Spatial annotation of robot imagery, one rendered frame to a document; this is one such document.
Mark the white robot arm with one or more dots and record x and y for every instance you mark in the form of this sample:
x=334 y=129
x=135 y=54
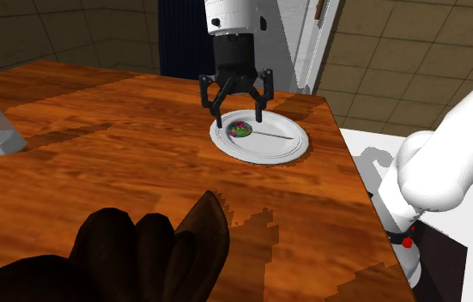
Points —
x=449 y=167

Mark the dark brown figure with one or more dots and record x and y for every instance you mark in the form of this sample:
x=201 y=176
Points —
x=106 y=251

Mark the wooden table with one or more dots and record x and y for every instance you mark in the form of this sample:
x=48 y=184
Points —
x=135 y=167

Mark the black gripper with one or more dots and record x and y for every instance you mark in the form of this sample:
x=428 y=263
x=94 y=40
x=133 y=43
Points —
x=234 y=58

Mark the multicoloured lollipop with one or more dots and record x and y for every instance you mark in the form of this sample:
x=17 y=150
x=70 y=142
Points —
x=239 y=129

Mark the white round plate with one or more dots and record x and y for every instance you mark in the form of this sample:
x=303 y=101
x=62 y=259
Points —
x=273 y=148

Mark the dark robot stand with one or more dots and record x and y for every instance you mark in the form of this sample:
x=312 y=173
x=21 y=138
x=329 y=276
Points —
x=441 y=263

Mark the white door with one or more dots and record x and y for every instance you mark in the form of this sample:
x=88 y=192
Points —
x=286 y=42

